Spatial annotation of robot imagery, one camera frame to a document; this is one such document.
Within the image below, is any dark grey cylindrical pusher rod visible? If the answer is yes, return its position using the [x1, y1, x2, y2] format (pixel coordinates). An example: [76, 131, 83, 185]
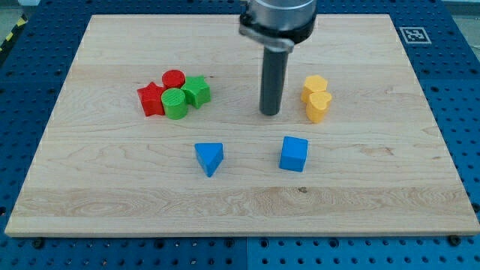
[259, 47, 289, 116]

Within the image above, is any blue triangle block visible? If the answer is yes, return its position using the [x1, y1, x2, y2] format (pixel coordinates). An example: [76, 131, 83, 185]
[194, 142, 224, 177]

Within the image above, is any blue cube block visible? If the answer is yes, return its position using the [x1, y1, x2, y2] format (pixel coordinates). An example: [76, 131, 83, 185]
[279, 136, 308, 172]

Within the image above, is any yellow pentagon block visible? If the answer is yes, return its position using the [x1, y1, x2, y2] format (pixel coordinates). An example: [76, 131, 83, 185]
[301, 75, 328, 104]

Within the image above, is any yellow heart block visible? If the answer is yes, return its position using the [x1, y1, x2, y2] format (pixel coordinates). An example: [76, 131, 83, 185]
[306, 91, 332, 123]

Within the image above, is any green star block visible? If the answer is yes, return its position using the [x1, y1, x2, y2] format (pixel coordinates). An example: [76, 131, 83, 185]
[181, 76, 211, 109]

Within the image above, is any red cylinder block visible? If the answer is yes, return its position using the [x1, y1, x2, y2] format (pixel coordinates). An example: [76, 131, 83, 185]
[161, 70, 186, 89]

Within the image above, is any green cylinder block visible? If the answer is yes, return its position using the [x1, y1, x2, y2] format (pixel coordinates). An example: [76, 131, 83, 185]
[161, 88, 188, 120]

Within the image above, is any red star block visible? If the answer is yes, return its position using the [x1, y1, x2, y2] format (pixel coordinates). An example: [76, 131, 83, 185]
[136, 82, 166, 116]

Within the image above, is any wooden board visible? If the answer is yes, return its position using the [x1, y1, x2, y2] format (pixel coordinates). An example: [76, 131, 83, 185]
[5, 14, 479, 237]

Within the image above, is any white fiducial marker tag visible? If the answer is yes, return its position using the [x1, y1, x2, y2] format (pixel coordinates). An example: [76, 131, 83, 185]
[399, 26, 431, 44]

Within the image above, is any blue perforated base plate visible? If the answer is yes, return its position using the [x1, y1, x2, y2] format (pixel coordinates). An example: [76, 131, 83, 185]
[1, 0, 479, 269]

